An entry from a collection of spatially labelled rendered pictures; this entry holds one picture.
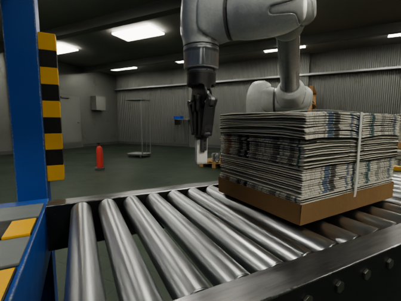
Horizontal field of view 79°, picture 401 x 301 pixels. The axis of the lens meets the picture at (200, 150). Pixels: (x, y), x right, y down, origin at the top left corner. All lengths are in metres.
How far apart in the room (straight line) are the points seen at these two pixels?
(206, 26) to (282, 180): 0.38
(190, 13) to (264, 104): 1.04
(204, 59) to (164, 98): 10.73
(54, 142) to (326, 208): 0.78
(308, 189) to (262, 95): 1.11
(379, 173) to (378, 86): 8.82
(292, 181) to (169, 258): 0.28
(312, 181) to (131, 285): 0.38
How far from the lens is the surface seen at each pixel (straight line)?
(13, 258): 0.50
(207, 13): 0.63
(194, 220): 0.60
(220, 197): 0.74
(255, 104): 1.60
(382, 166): 0.78
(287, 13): 0.60
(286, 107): 1.58
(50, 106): 0.89
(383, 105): 9.55
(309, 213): 0.55
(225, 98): 10.01
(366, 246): 0.52
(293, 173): 0.53
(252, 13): 0.60
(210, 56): 0.63
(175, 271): 0.39
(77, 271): 0.42
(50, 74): 0.90
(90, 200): 0.74
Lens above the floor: 1.01
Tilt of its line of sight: 6 degrees down
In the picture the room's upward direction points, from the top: straight up
